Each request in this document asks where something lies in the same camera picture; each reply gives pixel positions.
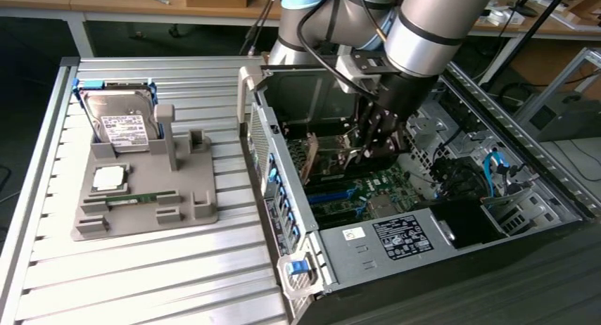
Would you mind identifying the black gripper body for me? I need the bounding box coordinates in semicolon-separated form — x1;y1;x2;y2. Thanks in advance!
370;71;441;121

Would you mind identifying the black graphics card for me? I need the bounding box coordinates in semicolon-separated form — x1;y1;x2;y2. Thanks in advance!
299;129;371;185

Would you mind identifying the metal drive cage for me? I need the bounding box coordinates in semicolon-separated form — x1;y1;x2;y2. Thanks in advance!
398;99;454;157

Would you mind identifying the green motherboard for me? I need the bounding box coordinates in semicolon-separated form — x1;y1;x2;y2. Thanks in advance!
281;126;426;229

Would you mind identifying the black RAM slot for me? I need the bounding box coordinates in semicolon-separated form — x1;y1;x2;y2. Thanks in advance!
307;175;378;191

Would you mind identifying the blue card retainer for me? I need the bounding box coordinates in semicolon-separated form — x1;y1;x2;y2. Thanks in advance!
266;154;302;250

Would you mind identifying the black fan shroud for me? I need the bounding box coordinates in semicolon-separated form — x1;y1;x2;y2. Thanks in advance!
429;198;512;250

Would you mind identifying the white box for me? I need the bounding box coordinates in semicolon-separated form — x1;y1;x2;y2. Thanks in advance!
482;10;526;26

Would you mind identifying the grey power supply unit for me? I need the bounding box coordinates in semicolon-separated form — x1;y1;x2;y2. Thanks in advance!
311;207;460;284

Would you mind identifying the grey cabinet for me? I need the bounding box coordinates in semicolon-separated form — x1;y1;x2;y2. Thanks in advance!
514;91;601;143

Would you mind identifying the black stand pole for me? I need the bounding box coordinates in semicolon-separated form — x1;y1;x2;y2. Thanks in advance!
478;0;574;89

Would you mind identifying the black monitor stand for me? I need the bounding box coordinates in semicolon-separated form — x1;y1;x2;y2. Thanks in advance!
505;0;541;17

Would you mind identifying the grey disk bay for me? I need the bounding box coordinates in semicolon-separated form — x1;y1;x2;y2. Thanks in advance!
481;189;552;235

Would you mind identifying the open black PC case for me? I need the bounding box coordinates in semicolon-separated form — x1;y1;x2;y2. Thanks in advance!
236;60;601;325

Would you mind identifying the hard disk with blue carrier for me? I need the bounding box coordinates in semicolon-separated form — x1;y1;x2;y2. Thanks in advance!
71;77;163;153

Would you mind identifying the green RAM stick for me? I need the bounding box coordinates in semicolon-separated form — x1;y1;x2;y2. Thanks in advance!
84;193;179;204

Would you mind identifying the grey parts rack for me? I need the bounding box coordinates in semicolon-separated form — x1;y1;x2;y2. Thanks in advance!
70;104;220;242

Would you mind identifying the silver CPU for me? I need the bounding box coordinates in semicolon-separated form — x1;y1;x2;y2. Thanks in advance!
92;166;128;192

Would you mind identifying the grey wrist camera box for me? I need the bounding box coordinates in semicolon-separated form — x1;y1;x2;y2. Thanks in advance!
335;50;394;94

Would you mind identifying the black wire bundle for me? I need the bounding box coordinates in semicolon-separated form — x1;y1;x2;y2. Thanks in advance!
429;155;489;200

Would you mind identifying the black camera cable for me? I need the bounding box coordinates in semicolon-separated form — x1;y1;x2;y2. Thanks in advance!
298;0;385;103

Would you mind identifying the blue wire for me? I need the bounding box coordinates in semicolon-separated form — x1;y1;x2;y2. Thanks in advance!
482;151;512;199

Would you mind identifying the hanging cable with plug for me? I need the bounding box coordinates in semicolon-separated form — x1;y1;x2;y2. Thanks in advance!
239;0;283;57

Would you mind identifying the aluminium frame rail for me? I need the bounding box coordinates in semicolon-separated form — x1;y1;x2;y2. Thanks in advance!
544;46;601;104

